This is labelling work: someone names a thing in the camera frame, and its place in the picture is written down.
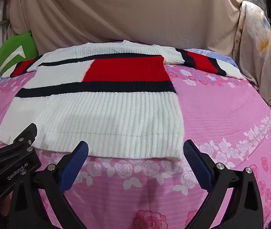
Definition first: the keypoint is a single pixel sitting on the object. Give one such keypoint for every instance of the cream floral hanging blanket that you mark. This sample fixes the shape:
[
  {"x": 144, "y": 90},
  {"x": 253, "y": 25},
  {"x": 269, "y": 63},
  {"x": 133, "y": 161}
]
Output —
[{"x": 257, "y": 52}]

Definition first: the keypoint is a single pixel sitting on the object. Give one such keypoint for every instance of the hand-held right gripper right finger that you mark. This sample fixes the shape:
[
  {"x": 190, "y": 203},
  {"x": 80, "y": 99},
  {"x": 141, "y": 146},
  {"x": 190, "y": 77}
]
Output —
[{"x": 196, "y": 162}]

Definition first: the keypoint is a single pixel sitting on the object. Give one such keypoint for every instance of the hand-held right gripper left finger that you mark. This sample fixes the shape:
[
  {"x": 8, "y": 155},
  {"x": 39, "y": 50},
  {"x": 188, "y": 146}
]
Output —
[{"x": 74, "y": 162}]

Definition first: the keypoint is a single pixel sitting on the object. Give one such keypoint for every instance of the green plush pillow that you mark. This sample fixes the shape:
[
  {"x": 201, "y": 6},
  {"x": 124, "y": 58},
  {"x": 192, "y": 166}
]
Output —
[{"x": 16, "y": 52}]

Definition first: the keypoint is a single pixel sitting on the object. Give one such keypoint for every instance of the white red navy knit sweater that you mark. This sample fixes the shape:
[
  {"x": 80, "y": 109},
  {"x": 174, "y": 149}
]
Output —
[{"x": 106, "y": 100}]

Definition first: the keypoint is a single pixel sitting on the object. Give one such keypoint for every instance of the pink floral bed sheet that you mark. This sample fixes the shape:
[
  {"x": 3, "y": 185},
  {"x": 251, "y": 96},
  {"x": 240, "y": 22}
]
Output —
[{"x": 221, "y": 114}]

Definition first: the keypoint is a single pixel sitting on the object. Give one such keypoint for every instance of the beige draped curtain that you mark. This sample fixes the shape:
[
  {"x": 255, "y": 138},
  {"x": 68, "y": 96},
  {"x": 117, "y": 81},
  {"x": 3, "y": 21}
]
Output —
[{"x": 126, "y": 12}]

